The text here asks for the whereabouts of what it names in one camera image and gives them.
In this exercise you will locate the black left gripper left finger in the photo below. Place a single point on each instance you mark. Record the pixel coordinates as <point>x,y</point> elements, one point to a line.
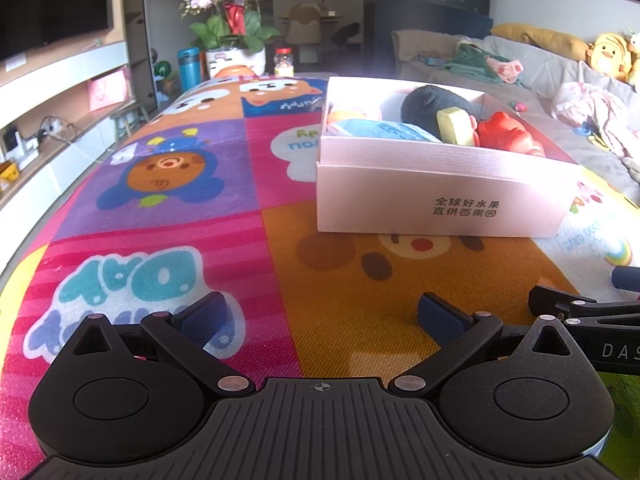
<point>181,338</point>

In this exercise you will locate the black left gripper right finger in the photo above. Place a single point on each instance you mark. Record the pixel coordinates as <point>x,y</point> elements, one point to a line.
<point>463,340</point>

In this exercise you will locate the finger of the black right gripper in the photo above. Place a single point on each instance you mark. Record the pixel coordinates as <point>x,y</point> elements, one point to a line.
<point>626,278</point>
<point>545,300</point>

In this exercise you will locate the red plastic toy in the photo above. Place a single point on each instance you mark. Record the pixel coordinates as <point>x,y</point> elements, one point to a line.
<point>504,133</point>

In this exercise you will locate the blue tissue pack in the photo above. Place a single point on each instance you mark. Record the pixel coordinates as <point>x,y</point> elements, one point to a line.
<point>381,129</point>

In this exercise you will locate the black plush bear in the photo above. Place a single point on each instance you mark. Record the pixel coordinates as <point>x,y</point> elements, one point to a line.
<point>421,106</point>

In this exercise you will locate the pink lid yellow cup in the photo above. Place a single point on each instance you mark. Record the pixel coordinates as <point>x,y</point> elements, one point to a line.
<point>340,115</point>

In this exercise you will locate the colourful cartoon play mat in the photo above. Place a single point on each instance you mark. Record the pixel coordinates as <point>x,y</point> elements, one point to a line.
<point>218,195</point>

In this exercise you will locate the pink white clothes pile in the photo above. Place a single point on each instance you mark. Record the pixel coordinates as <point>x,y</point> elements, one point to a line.
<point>605,116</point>

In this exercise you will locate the pink cardboard box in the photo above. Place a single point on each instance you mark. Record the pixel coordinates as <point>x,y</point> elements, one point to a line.
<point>382,186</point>

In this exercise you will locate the yellow duck plush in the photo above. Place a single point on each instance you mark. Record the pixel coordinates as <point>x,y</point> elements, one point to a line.
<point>609,55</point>

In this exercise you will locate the grey sofa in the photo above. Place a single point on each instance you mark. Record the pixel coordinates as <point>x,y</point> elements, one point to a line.
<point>544,73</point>

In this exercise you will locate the small wooden stool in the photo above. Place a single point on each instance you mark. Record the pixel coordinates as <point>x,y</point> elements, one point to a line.
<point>129,119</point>

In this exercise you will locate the yellow cushion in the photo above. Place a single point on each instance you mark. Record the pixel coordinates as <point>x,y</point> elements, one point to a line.
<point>559,43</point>

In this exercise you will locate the white tv cabinet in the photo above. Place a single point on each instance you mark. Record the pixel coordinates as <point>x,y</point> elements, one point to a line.
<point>50,86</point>

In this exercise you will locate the green cloth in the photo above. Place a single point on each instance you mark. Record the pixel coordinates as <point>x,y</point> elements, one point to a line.
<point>468,61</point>

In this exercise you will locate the pink paper bag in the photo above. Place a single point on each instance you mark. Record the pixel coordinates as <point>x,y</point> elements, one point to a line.
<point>110,89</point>

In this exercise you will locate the orange round bowl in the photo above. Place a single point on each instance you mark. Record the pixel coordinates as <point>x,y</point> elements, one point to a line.
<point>232,71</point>

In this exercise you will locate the blue water bottle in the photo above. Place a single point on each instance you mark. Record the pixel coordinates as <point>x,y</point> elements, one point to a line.
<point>189,67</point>

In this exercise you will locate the red-lid glass jar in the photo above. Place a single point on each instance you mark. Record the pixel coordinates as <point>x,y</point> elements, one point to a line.
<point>283,63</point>

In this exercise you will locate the potted pink orchid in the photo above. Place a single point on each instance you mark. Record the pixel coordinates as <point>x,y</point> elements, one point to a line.
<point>231,34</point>

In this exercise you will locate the dining chair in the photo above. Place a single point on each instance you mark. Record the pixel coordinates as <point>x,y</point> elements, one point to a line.
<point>305,33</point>

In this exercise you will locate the black television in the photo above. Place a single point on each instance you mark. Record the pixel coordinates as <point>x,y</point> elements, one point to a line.
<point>32,24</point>

